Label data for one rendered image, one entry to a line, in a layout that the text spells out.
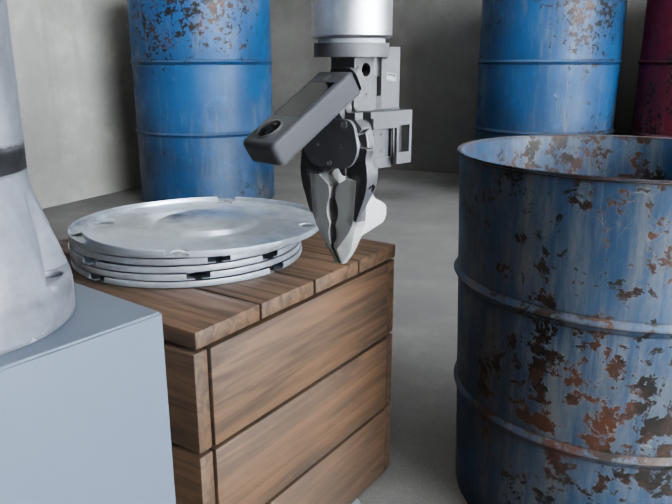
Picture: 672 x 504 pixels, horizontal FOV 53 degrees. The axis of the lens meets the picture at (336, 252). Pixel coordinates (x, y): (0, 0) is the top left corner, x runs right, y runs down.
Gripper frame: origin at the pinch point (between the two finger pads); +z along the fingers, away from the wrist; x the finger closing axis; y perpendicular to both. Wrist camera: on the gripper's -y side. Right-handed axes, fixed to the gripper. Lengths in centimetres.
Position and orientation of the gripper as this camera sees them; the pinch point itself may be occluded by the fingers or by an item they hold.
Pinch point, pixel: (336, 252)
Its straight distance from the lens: 67.8
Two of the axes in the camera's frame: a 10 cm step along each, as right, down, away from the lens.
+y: 7.0, -2.0, 6.9
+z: 0.0, 9.6, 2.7
